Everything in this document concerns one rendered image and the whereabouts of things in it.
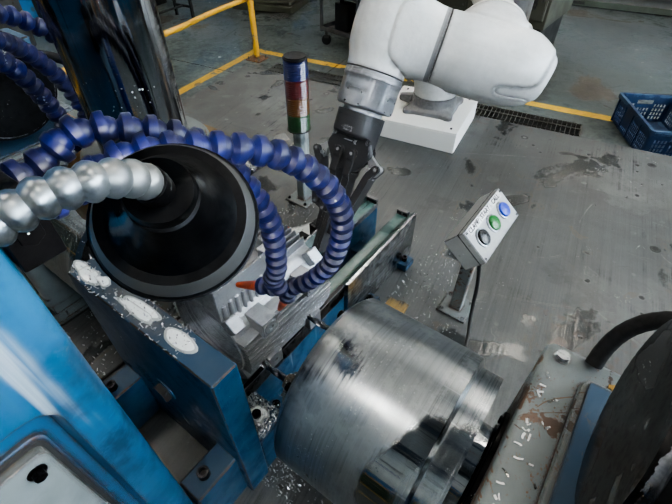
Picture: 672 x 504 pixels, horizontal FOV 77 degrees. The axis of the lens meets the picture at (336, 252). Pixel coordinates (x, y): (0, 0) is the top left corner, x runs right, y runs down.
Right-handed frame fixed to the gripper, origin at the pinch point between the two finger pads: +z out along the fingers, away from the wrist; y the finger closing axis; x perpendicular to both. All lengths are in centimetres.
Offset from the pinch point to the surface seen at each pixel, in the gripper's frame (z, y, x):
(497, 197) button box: -13.0, 19.5, 26.9
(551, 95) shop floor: -82, -28, 365
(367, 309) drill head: 2.1, 17.1, -14.4
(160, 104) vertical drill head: -15.3, -1.6, -34.4
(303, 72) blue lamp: -24.7, -33.2, 26.4
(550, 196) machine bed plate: -14, 24, 85
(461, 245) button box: -3.9, 19.0, 15.5
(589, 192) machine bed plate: -19, 34, 93
